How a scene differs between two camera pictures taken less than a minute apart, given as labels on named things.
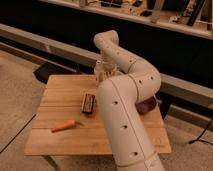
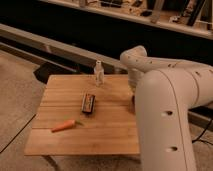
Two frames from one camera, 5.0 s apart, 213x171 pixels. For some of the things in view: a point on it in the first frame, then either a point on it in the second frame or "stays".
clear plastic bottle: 99,68 stays
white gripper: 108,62 to 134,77
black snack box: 88,102 stays
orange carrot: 67,125 stays
